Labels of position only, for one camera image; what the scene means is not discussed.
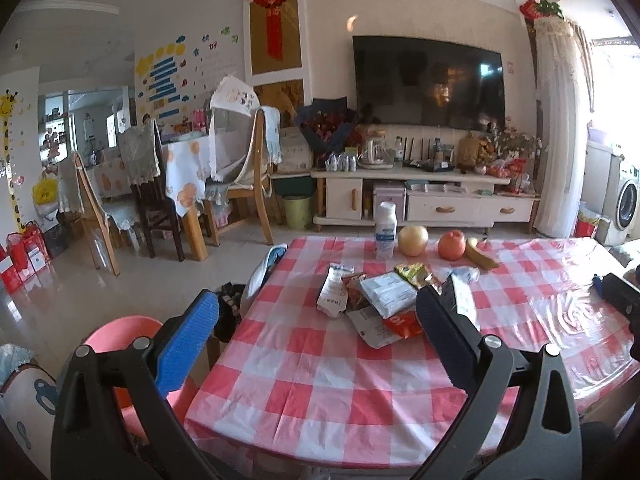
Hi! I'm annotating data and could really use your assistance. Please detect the red white checkered tablecloth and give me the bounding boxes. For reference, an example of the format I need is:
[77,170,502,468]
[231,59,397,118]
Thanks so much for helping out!
[184,236,639,469]

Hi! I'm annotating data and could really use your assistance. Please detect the white cartoon cushion seat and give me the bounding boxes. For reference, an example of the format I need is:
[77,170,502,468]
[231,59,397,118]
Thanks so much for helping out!
[1,344,58,479]

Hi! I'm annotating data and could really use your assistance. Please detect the dark wooden chair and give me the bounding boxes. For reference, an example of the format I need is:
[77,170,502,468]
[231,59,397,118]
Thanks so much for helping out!
[118,116,184,261]

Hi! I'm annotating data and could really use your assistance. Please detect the lavender storage box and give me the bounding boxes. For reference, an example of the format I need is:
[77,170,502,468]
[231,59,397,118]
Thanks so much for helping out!
[372,181,406,221]

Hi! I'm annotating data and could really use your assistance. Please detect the white washing machine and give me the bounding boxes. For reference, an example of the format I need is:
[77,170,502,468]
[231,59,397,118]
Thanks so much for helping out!
[582,141,639,246]

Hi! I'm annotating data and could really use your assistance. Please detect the white blue yogurt bottle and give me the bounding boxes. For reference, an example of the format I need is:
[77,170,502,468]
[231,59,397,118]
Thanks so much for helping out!
[374,202,397,259]

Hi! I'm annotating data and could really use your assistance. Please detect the wooden dining chair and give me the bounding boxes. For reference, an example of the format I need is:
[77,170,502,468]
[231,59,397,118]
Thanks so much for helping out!
[203,105,283,246]

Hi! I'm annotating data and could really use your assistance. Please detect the dining table with floral cloth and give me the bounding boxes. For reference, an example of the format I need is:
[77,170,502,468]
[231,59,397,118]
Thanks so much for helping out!
[89,132,211,261]

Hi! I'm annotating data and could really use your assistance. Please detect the red gift bags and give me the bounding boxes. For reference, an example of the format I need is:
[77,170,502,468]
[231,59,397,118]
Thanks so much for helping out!
[1,221,51,294]

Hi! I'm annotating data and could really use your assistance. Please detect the dark wrapped flower bouquet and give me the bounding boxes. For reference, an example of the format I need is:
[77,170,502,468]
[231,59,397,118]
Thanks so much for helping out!
[294,96,357,155]

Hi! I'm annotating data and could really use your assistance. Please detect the black flat screen television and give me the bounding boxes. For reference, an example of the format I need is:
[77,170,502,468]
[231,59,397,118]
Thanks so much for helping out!
[352,36,506,131]

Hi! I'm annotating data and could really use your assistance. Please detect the electric kettle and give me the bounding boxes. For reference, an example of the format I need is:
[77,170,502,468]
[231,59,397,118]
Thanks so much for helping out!
[358,136,393,170]

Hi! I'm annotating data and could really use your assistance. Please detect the white lace covered air conditioner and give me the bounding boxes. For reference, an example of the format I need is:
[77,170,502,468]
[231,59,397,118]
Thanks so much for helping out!
[534,16,594,238]

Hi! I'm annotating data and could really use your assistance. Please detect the red apple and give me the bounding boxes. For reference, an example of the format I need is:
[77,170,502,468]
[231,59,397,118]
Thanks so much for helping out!
[437,230,466,261]

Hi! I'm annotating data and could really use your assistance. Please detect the red snack wrapper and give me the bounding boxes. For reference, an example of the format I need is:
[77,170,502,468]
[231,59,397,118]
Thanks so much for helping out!
[383,309,423,339]

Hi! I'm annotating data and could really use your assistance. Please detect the white paper package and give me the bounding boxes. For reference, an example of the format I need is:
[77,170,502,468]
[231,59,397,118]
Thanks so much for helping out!
[359,272,418,320]

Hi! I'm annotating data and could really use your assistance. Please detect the giraffe height wall sticker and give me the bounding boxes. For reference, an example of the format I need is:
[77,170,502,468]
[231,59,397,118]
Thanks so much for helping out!
[1,89,25,233]

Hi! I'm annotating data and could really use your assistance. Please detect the green waste bin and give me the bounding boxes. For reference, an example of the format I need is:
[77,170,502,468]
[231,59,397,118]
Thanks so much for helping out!
[283,196,312,231]

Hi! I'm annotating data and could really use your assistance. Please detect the green yellow snack bag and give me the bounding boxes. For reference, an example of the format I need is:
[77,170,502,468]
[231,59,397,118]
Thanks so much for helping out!
[395,263,442,294]

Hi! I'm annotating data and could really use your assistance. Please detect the yellow banana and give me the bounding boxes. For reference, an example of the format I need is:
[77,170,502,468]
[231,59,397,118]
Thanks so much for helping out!
[464,237,499,271]

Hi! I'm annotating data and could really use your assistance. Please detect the white striped wrapper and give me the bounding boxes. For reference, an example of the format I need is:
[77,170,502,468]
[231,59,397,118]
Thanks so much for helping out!
[316,263,354,318]

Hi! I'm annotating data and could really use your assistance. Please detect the white TV cabinet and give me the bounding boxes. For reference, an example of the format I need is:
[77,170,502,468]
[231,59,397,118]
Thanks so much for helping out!
[311,168,539,230]

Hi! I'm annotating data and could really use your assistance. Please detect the pink plastic trash bucket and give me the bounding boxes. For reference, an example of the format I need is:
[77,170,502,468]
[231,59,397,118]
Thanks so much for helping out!
[85,315,163,443]

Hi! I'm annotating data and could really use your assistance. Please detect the light wooden chair left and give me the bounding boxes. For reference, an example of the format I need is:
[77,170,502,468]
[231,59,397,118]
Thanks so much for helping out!
[58,152,139,276]

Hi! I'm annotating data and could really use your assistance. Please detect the yellow pear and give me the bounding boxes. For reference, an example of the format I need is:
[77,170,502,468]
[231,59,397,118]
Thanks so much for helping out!
[398,226,428,258]

